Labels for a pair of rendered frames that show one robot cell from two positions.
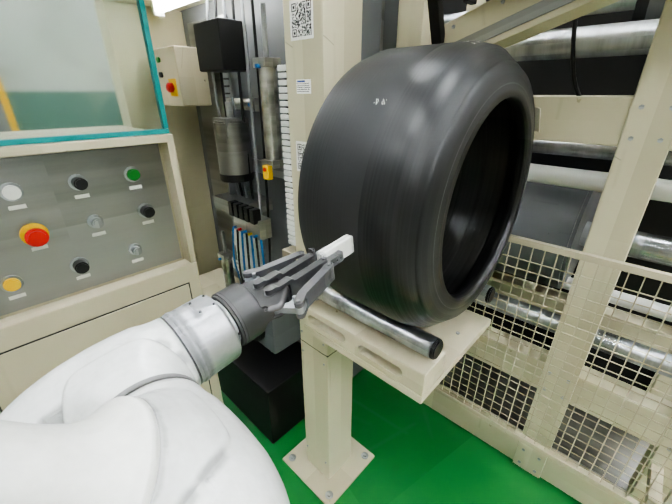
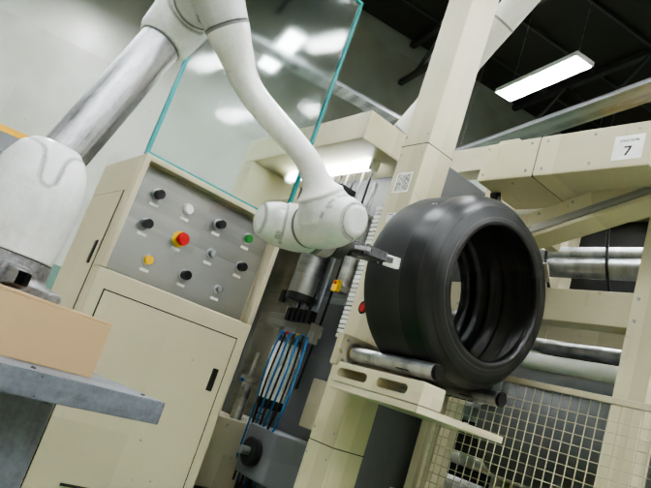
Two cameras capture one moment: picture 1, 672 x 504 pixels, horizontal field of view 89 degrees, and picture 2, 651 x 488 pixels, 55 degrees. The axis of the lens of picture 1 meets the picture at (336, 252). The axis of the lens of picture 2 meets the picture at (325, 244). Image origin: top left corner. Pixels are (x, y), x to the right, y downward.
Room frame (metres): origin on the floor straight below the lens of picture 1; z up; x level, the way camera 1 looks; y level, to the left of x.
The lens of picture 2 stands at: (-1.11, -0.16, 0.74)
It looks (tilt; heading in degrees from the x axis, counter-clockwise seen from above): 13 degrees up; 12
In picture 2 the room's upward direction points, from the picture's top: 19 degrees clockwise
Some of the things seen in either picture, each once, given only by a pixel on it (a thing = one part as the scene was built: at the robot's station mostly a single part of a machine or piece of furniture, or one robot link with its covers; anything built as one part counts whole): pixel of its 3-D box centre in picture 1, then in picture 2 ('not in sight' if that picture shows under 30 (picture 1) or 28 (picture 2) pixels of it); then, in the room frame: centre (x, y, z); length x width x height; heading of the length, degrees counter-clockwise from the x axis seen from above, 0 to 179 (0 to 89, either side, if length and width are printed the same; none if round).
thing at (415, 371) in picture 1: (366, 336); (385, 384); (0.66, -0.07, 0.83); 0.36 x 0.09 x 0.06; 47
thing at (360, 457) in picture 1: (328, 456); not in sight; (0.92, 0.03, 0.01); 0.27 x 0.27 x 0.02; 47
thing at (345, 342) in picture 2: not in sight; (383, 366); (0.89, -0.04, 0.90); 0.40 x 0.03 x 0.10; 137
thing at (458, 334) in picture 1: (398, 323); (414, 410); (0.76, -0.17, 0.80); 0.37 x 0.36 x 0.02; 137
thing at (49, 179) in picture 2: not in sight; (33, 197); (-0.12, 0.59, 0.92); 0.18 x 0.16 x 0.22; 43
